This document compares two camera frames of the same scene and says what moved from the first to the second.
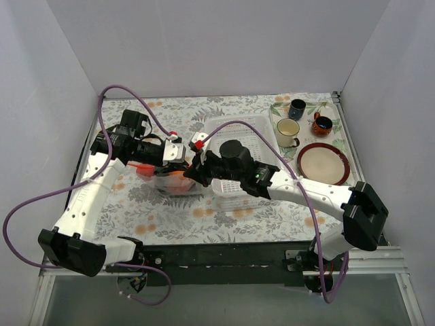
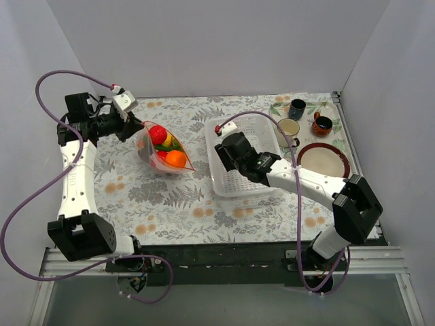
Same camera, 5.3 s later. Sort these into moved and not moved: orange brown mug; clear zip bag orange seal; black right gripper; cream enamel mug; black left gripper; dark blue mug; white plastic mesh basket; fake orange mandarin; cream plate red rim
Moved: black right gripper; fake orange mandarin; clear zip bag orange seal; black left gripper
Not moved: orange brown mug; dark blue mug; white plastic mesh basket; cream plate red rim; cream enamel mug
